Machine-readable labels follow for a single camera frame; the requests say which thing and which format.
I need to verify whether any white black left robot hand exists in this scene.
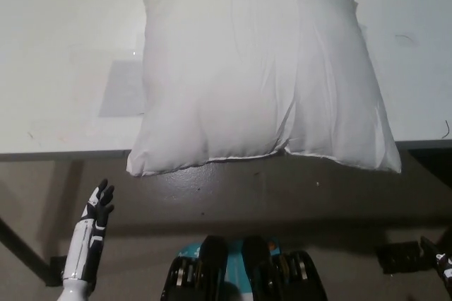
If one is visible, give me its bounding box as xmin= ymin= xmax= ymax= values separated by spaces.
xmin=61 ymin=179 xmax=116 ymax=282

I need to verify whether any black teal robot torso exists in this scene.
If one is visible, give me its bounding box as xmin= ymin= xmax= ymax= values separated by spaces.
xmin=160 ymin=233 xmax=328 ymax=301

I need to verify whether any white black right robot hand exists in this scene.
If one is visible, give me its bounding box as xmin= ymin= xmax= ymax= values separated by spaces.
xmin=420 ymin=235 xmax=452 ymax=301

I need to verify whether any white square pillow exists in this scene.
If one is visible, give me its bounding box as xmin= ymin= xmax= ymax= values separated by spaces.
xmin=126 ymin=0 xmax=403 ymax=177

